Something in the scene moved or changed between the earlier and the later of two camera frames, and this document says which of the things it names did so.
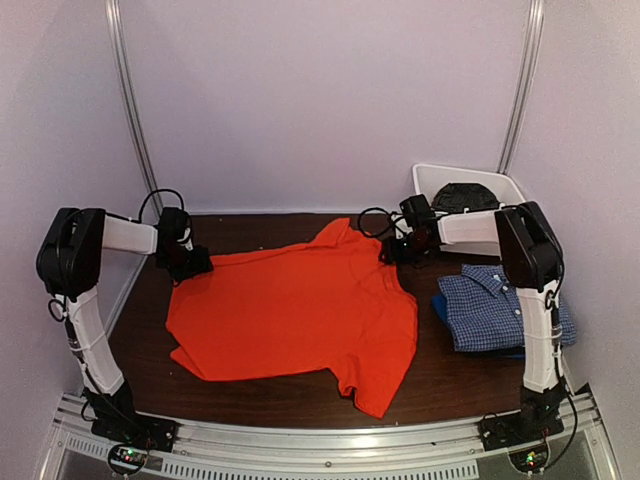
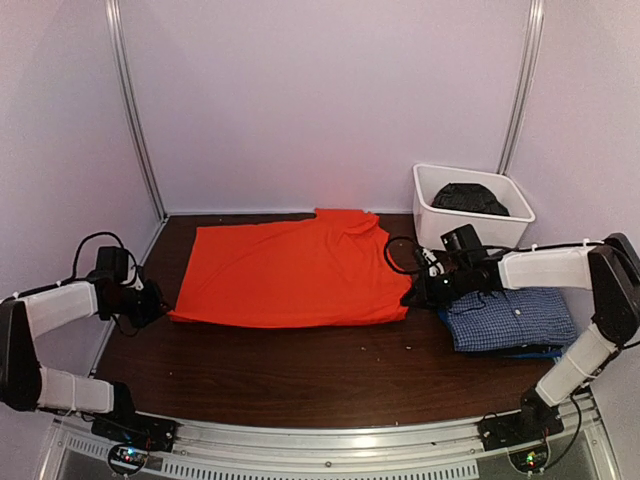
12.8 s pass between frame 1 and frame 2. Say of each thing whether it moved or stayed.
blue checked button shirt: stayed
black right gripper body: moved
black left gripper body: moved
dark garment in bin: stayed
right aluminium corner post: stayed
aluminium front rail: stayed
